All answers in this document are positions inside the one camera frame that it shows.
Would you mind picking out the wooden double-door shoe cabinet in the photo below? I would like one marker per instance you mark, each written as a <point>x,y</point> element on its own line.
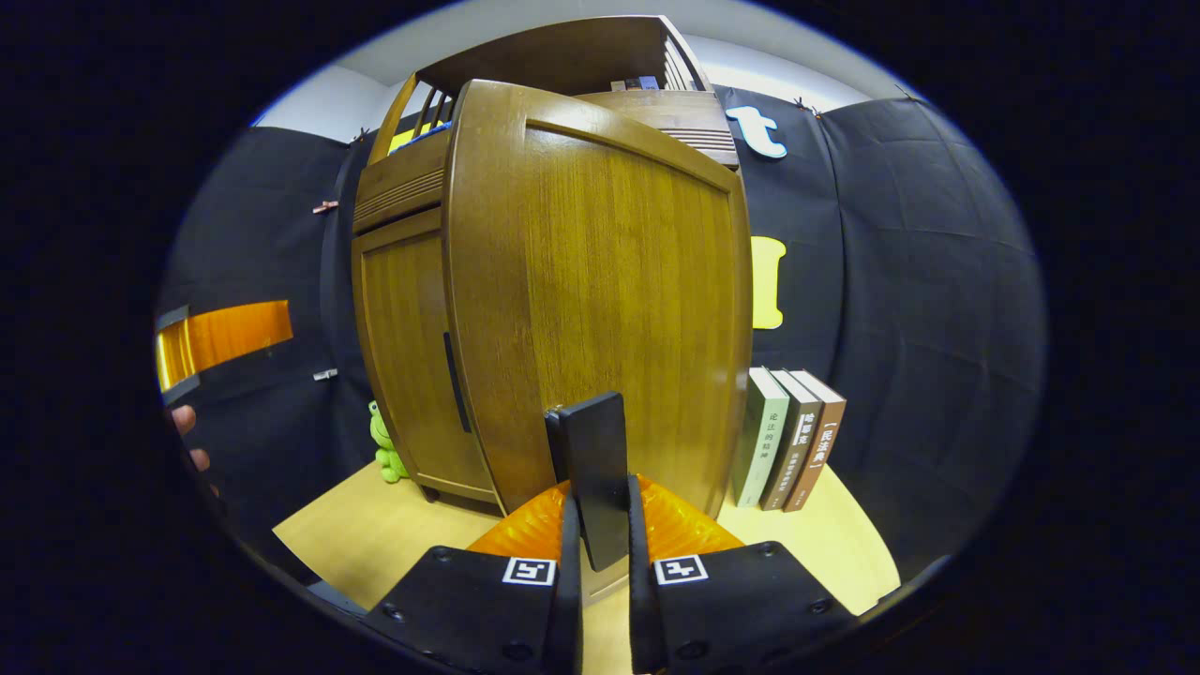
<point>403,187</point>

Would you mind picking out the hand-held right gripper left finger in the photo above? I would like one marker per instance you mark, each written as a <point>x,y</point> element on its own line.
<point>570,600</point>

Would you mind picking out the black backdrop cloth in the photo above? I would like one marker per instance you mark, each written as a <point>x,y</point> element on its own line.
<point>937,328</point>

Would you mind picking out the brown book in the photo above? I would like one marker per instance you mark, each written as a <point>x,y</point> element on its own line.
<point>822,450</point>

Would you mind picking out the green-white book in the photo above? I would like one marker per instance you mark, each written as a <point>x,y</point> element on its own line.
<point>759,441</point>

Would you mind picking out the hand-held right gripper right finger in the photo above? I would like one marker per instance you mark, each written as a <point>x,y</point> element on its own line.
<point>639,609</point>

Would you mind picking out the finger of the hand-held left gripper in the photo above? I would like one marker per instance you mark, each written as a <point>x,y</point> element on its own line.
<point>234,333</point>

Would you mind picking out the grey book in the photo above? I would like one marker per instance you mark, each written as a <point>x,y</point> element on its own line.
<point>623,84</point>

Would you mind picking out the blue cloth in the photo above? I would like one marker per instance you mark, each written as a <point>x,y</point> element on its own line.
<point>422,135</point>

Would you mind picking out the green frog toy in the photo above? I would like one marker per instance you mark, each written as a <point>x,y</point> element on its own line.
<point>386,455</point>

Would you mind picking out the grey-brown book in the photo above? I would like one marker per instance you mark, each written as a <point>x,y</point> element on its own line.
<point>795,450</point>

